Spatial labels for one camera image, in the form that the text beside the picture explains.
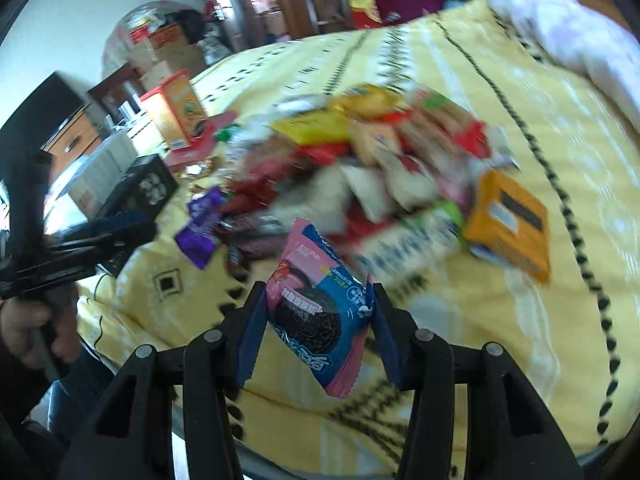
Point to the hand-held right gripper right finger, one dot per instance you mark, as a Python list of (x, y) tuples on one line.
[(387, 342)]

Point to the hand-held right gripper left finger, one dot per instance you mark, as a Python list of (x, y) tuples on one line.
[(252, 332)]

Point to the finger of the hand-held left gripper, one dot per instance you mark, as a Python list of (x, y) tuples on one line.
[(120, 221), (125, 247)]

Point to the pink blue cookie packet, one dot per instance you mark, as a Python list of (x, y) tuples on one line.
[(310, 280)]

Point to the purple snack packet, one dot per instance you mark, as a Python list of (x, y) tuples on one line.
[(200, 225)]

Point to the person's left forearm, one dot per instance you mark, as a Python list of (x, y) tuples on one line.
[(25, 390)]

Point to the person's left hand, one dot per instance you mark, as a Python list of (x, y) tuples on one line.
[(22, 320)]

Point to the black printed box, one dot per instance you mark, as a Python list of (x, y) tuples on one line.
[(145, 185)]

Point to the white box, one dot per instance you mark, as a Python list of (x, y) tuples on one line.
[(105, 165)]

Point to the wooden dresser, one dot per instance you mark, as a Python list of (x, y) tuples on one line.
[(75, 140)]

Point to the white green snack packet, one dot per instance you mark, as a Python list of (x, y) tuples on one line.
[(405, 250)]

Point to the black monitor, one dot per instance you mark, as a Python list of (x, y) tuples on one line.
[(35, 110)]

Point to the red flat box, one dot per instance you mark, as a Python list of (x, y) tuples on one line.
[(200, 152)]

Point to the orange red carton box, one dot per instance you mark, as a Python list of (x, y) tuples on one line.
[(180, 110)]

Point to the dark wooden table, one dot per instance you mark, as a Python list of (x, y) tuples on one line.
[(112, 92)]

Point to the orange snack box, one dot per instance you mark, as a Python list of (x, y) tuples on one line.
[(510, 225)]

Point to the round mirror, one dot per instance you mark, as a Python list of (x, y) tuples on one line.
[(120, 30)]

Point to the pile of mixed snack packets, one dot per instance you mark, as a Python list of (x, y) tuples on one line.
[(380, 145)]

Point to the yellow patterned blanket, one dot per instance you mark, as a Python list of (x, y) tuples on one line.
[(500, 110)]

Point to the red yellow gift box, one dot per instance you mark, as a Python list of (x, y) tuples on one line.
[(365, 15)]

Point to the white quilt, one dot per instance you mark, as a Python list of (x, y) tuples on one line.
[(565, 25)]

